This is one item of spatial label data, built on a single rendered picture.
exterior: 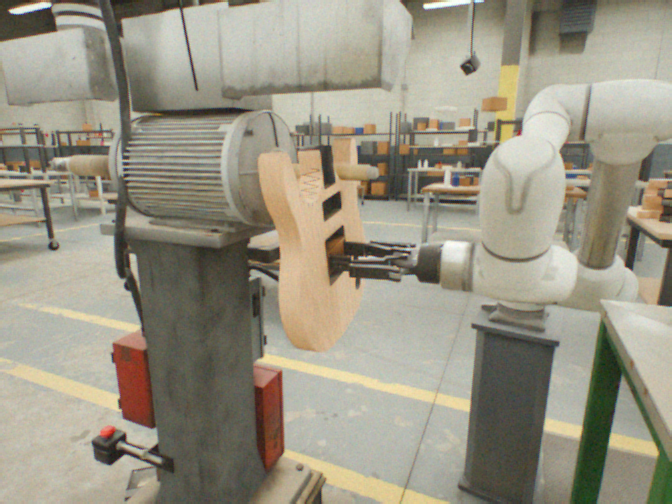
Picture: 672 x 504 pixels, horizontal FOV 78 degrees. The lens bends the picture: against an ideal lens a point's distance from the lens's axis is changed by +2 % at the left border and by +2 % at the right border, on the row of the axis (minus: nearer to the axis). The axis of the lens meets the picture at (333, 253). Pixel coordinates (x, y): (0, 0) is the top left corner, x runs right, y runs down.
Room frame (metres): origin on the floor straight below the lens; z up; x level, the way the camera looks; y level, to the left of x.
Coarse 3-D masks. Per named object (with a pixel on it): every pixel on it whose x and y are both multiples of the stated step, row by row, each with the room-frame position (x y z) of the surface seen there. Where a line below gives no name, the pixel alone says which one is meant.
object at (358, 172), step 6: (294, 168) 0.89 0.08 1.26; (336, 168) 0.86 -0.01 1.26; (342, 168) 0.85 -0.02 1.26; (348, 168) 0.85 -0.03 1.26; (354, 168) 0.84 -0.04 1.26; (360, 168) 0.84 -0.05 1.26; (366, 168) 0.83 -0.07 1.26; (342, 174) 0.85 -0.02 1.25; (348, 174) 0.84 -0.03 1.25; (354, 174) 0.84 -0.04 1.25; (360, 174) 0.83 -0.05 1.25; (366, 174) 0.83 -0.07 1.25; (348, 180) 0.86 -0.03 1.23; (354, 180) 0.85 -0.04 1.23; (360, 180) 0.84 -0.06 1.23; (366, 180) 0.84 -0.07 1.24
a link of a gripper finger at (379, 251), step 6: (372, 246) 0.81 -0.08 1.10; (378, 246) 0.81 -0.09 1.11; (384, 246) 0.80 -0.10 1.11; (396, 246) 0.79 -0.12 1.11; (372, 252) 0.82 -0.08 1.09; (378, 252) 0.81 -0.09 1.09; (384, 252) 0.80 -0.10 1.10; (390, 252) 0.78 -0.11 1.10; (402, 252) 0.76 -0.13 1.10; (408, 252) 0.76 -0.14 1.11
